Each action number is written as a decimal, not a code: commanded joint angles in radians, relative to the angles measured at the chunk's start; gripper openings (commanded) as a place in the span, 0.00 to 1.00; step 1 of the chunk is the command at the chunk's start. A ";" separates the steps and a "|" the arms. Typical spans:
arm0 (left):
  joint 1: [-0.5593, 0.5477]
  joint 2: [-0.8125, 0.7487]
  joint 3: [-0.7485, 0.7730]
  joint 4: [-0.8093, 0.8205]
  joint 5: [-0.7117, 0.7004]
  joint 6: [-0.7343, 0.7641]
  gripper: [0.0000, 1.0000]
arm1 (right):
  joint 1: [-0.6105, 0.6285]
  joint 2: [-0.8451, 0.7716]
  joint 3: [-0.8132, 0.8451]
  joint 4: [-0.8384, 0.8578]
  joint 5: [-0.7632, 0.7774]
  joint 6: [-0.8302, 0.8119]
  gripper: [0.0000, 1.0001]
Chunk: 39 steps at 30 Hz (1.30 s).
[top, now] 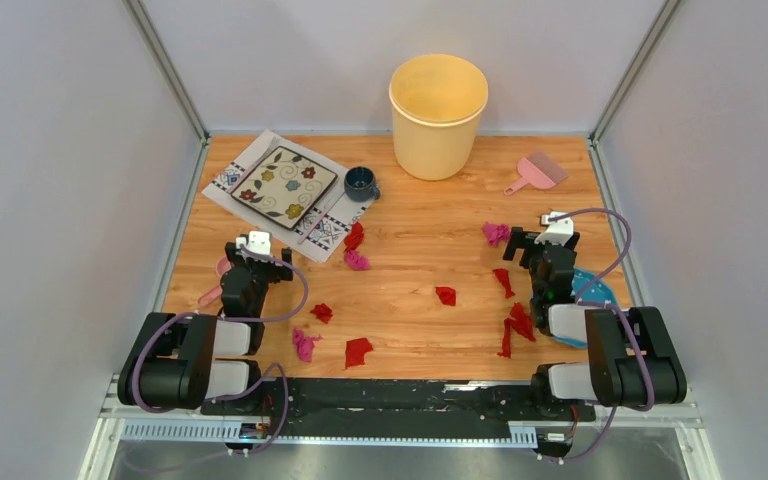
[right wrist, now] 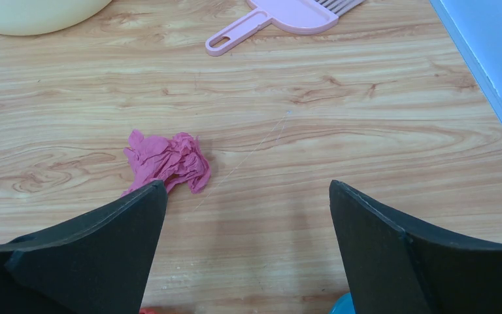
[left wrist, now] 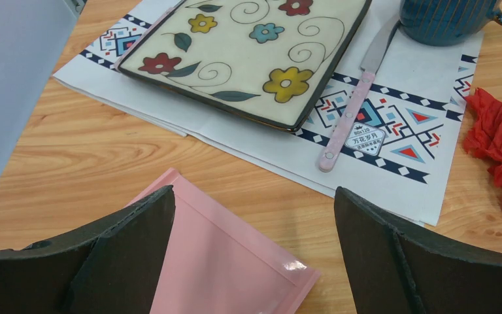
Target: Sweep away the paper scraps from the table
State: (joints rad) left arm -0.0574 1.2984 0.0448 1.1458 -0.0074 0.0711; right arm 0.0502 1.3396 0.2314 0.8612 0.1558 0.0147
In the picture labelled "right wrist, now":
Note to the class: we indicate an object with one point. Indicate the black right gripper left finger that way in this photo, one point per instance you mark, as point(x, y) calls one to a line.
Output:
point(98, 262)

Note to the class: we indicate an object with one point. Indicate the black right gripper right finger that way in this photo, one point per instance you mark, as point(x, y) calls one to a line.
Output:
point(397, 263)

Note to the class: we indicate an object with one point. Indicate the cream plastic bucket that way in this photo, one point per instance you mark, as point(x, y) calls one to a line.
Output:
point(23, 18)

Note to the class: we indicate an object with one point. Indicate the pink hand brush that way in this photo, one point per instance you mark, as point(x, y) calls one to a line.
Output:
point(301, 17)

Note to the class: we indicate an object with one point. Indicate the blue polka dot plate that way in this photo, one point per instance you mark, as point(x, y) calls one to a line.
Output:
point(344, 305)

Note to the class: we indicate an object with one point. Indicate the red paper scrap long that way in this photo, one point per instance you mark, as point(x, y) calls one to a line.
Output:
point(147, 310)

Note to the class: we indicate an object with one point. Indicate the magenta crumpled paper scrap right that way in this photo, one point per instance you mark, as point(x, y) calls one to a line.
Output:
point(174, 161)

